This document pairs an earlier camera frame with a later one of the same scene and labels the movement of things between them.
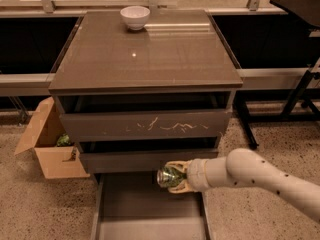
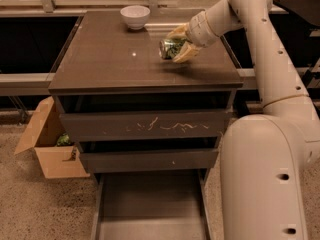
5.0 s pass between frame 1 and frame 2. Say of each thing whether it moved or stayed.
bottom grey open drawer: stayed
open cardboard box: stayed
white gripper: moved
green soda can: moved
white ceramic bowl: stayed
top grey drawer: stayed
